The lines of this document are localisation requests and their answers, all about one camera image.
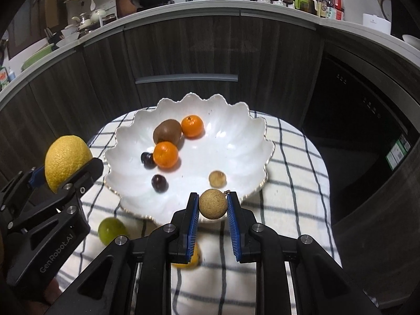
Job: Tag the group of condiment bottles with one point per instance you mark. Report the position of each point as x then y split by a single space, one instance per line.
328 6

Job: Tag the small blue capped bottle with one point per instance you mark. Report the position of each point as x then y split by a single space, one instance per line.
11 75

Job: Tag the orange tangerine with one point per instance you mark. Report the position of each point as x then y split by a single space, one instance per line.
192 126
165 154

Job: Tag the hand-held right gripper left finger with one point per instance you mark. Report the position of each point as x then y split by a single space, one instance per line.
193 226

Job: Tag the pile of white dishes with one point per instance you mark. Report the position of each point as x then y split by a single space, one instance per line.
82 26

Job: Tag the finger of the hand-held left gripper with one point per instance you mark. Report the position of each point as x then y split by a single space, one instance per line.
34 177
88 174

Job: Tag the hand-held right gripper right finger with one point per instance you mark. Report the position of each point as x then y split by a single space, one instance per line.
233 226

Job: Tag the green lime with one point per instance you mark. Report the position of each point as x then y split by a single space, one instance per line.
110 231

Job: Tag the green carton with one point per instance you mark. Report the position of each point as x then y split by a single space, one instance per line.
4 78

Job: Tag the dark purple grape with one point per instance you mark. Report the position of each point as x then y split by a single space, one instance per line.
147 160
159 182

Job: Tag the white black checked cloth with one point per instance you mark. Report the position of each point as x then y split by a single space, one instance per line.
295 210

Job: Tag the yellow lemon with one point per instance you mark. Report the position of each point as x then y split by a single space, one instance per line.
65 160
196 259

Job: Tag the dark wood kitchen cabinet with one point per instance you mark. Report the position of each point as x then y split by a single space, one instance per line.
197 46

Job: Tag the white scalloped bowl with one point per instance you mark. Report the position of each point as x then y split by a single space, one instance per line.
210 144

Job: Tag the black built-in dishwasher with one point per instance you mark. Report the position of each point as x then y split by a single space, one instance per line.
354 137

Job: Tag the green lidded jug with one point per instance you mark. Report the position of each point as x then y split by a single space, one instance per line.
303 4

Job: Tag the small white bowl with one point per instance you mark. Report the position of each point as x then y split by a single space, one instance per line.
411 42

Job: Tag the tan longan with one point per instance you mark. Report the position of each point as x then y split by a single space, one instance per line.
217 178
213 203

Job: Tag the white cardboard box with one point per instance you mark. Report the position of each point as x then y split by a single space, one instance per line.
377 24

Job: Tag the brown kiwi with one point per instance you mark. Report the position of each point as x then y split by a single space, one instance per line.
167 131

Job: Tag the green plastic basin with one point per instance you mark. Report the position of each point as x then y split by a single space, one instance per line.
36 57

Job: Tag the white hanging spoon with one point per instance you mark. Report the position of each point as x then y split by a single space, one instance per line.
92 3

